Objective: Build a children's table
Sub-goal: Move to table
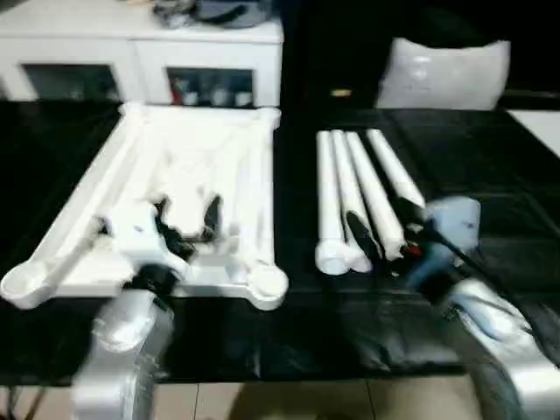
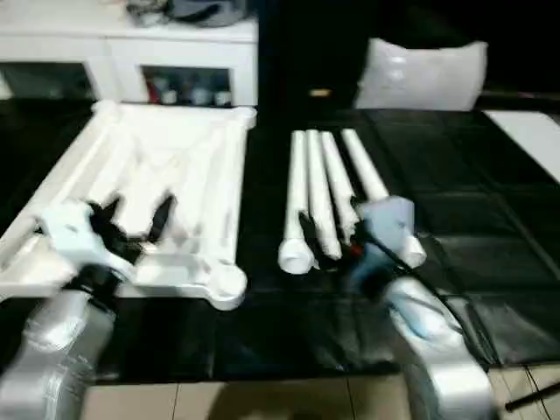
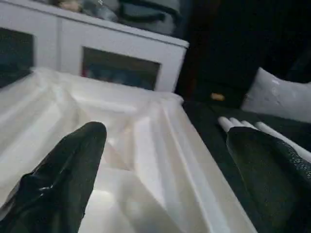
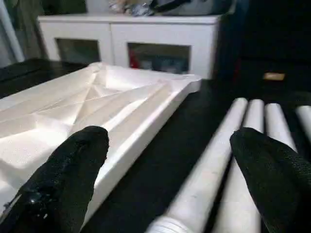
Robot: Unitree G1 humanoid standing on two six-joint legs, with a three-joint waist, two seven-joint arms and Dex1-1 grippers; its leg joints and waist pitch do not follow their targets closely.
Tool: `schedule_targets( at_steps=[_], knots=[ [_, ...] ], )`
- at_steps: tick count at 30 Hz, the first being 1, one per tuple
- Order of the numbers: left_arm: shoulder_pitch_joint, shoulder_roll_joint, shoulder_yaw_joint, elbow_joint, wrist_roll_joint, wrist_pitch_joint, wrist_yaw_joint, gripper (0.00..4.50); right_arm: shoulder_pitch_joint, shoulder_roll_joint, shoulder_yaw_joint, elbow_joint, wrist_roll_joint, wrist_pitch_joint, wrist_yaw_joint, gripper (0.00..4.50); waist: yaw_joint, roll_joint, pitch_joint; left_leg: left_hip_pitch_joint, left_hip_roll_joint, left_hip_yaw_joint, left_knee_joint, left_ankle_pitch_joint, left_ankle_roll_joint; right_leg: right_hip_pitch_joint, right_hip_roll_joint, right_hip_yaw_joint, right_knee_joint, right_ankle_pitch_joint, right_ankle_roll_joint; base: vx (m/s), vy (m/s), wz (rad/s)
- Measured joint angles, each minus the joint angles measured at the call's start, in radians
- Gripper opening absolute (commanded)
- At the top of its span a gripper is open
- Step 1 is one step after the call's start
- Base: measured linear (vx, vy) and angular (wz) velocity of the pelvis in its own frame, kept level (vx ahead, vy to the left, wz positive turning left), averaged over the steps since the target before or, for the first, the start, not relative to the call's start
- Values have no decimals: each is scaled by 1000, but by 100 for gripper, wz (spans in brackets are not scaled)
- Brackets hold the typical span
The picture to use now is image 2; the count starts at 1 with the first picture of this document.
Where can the white plastic table leg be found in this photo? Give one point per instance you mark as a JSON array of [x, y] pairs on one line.
[[339, 184], [319, 184], [297, 184], [367, 166]]

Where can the white plastic table top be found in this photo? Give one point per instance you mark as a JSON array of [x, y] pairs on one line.
[[144, 153]]

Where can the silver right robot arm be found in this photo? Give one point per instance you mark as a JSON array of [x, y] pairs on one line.
[[437, 350]]

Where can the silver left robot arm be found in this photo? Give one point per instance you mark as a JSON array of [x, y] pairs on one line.
[[52, 350]]

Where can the black work mat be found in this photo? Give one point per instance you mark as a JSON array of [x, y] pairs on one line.
[[481, 219]]

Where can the white glass door cabinet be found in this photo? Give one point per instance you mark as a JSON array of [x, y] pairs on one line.
[[109, 48]]

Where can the black box with gold label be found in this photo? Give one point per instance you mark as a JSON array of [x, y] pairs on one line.
[[306, 44]]

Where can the flat white board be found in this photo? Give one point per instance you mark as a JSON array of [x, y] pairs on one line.
[[529, 131]]

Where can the dark grey bag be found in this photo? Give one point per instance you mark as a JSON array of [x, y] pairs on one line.
[[197, 11]]

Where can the black metal stand bar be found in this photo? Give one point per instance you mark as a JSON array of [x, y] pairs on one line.
[[534, 397]]

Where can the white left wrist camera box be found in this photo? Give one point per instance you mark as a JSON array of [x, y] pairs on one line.
[[65, 232]]

